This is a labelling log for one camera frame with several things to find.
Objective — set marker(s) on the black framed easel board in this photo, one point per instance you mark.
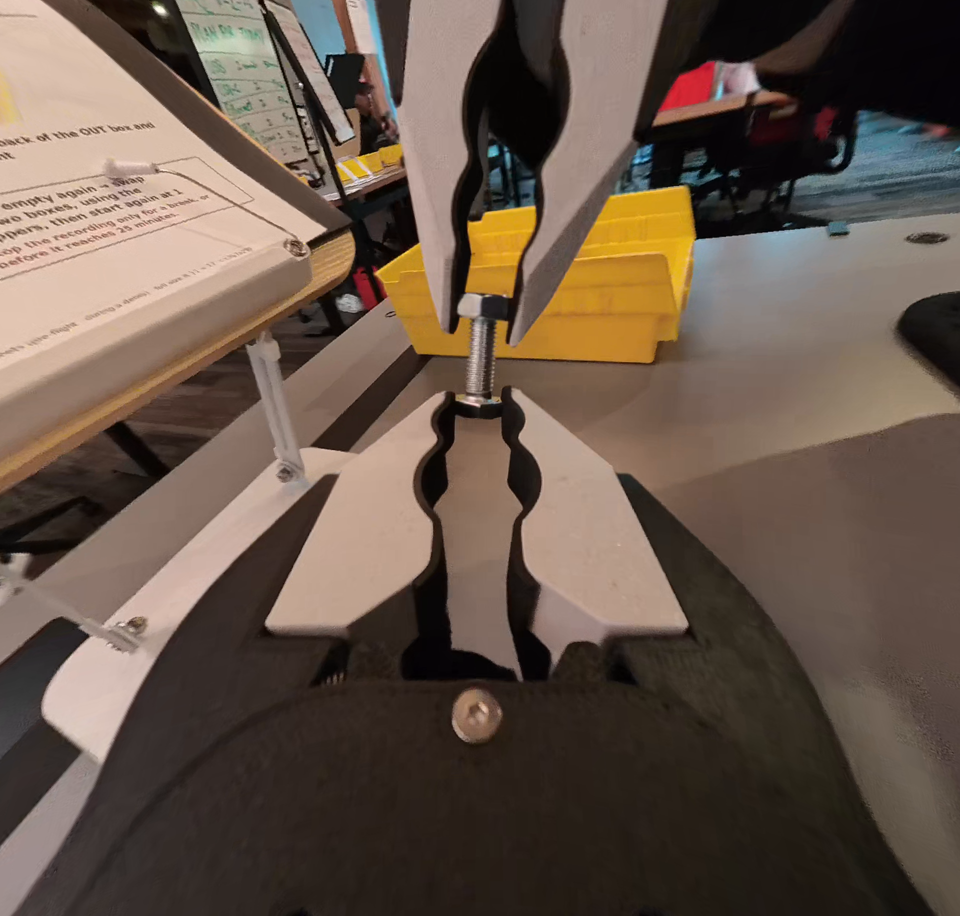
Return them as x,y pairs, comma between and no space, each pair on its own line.
315,83

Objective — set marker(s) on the yellow plastic bin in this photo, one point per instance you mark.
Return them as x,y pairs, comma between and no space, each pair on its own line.
352,172
388,157
600,316

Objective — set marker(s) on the black elbow rest pad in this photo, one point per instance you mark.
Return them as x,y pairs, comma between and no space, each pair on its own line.
934,342

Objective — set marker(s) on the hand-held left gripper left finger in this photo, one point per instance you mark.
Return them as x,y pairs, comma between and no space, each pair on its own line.
352,556

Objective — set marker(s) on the printed instruction sheet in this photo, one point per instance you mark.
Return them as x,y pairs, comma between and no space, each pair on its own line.
112,106

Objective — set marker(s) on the wooden top desk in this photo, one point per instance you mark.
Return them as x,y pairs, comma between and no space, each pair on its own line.
720,110

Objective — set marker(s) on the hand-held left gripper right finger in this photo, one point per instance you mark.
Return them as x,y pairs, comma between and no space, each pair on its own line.
600,556

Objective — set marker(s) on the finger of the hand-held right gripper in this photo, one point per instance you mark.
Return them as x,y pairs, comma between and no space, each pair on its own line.
442,68
607,68

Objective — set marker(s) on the person's right hand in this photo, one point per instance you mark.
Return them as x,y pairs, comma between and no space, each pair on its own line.
922,31

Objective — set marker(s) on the whiteboard with green writing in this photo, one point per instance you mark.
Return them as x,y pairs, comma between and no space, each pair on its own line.
232,53

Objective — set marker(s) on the red office chair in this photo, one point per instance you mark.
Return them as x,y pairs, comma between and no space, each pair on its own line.
802,132

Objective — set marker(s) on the steel hex nut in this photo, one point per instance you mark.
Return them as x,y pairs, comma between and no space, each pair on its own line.
478,404

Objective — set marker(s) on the steel hex bolt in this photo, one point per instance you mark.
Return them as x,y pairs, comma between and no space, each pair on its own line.
480,357

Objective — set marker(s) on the white stand with instruction sheet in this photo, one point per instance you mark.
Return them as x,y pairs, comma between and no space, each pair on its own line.
225,526

